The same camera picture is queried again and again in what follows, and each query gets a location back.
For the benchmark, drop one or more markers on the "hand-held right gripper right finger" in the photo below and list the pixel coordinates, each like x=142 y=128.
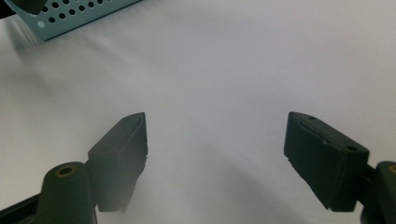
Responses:
x=327 y=158

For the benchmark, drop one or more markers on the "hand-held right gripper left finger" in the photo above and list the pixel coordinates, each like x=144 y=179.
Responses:
x=115 y=161

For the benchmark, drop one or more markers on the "light blue plastic basket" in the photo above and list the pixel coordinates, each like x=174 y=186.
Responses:
x=77 y=21

